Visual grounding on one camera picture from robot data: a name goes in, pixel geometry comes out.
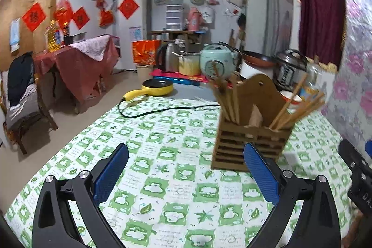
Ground plastic drawer tower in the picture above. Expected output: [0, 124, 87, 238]
[166, 2, 184, 31]

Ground person's right hand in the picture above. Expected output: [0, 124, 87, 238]
[341, 211, 372, 248]

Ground green checkered tablecloth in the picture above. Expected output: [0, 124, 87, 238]
[4, 97, 358, 248]

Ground black silver pressure cooker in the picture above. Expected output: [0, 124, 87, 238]
[275, 49, 309, 90]

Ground white waste bin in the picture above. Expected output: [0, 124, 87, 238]
[136, 63, 153, 80]

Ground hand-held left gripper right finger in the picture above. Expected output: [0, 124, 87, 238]
[243, 142, 341, 248]

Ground yellow frying pan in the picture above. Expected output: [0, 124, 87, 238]
[123, 80, 174, 100]

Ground red and white bowl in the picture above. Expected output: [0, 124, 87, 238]
[280, 90, 303, 106]

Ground wooden utensil holder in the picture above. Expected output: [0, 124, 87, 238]
[211, 74, 294, 171]

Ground wooden chair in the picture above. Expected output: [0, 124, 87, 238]
[0, 52, 59, 154]

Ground dark jacket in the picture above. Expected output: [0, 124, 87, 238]
[7, 53, 36, 107]

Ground red hanging decoration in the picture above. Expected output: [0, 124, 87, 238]
[55, 0, 73, 26]

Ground red cloth covered table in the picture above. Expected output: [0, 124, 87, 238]
[33, 34, 120, 113]

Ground dark sauce bottle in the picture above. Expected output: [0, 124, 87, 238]
[62, 23, 72, 45]

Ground orange gift bag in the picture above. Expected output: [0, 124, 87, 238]
[132, 40, 160, 65]

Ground red diamond paper poster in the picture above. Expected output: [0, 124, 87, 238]
[22, 2, 47, 32]
[118, 0, 139, 20]
[71, 6, 89, 30]

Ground white refrigerator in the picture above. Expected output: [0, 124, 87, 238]
[117, 0, 152, 71]

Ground teal rice cooker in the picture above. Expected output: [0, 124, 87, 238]
[200, 44, 236, 80]

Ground pink red mat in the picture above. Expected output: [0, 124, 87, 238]
[149, 68, 213, 83]

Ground clear plastic bottle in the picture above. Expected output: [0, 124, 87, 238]
[301, 62, 322, 100]

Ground maroon curtain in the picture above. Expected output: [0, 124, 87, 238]
[298, 0, 346, 70]

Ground brown wok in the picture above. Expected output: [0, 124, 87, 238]
[219, 42, 276, 68]

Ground cooking oil bottle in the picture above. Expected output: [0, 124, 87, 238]
[44, 20, 63, 53]

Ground floral plastic sheet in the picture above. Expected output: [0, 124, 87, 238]
[321, 0, 372, 161]

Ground black power cable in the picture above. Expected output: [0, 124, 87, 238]
[118, 100, 221, 118]

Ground wooden shelf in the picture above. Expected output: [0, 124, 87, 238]
[148, 30, 204, 51]

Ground stainless electric kettle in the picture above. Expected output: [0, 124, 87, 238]
[156, 42, 179, 73]

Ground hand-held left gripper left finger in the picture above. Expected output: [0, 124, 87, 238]
[30, 143, 129, 248]

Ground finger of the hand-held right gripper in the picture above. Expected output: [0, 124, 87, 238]
[338, 139, 372, 176]

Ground red hanging bag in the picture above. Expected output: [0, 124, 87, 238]
[99, 8, 114, 28]

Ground pink thermos jug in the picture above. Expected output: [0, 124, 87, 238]
[187, 7, 201, 32]

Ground blue face masks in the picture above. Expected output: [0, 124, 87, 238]
[10, 18, 21, 52]

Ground yellow pot with lid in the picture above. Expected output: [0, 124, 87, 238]
[171, 51, 202, 76]

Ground bunch of wooden chopsticks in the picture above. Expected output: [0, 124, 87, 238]
[210, 60, 326, 131]

